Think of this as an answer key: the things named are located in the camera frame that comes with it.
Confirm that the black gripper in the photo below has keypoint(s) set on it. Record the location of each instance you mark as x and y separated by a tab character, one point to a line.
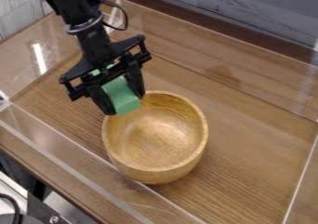
104	60

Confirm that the green rectangular block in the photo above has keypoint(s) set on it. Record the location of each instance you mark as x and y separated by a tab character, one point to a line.
120	95

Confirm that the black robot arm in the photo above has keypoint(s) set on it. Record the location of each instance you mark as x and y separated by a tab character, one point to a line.
80	13

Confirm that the brown wooden bowl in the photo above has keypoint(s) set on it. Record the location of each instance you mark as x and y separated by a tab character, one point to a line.
156	142

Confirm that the clear acrylic tray wall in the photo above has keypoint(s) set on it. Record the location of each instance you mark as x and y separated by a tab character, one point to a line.
256	92

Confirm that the clear acrylic corner bracket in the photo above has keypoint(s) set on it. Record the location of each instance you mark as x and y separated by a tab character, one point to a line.
116	21

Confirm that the black metal mount plate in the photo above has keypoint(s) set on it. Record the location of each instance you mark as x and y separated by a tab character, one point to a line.
52	210

